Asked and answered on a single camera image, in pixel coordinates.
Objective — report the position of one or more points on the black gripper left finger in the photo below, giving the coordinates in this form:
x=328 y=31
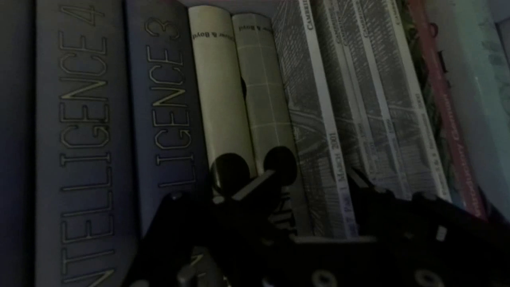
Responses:
x=228 y=173

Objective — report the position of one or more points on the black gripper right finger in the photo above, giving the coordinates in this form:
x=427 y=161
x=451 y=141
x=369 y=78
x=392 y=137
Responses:
x=282 y=161

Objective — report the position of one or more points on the grey Intelligence 3 book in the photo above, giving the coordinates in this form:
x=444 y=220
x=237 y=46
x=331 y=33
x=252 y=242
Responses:
x=165 y=111

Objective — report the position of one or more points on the patterned white thin book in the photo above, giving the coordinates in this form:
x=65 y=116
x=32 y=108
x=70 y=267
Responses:
x=317 y=137

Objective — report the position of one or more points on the grey Intelligence 4 book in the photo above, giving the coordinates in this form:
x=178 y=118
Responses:
x=86 y=224

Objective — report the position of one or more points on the red spine book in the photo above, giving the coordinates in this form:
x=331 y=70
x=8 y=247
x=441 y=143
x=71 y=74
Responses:
x=435 y=92

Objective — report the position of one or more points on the pale teal book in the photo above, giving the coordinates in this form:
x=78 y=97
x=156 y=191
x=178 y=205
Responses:
x=478 y=73

